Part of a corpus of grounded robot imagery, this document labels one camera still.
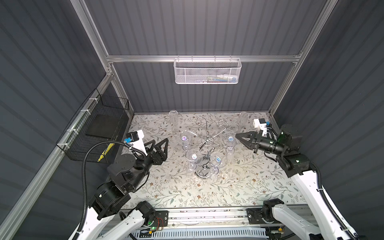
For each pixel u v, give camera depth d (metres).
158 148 0.50
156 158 0.50
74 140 0.63
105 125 0.75
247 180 0.87
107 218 0.40
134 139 0.47
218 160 0.60
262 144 0.57
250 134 0.60
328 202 0.41
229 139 0.63
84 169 0.43
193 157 0.61
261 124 0.62
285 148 0.50
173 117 0.97
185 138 0.66
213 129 1.11
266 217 0.67
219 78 0.91
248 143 0.59
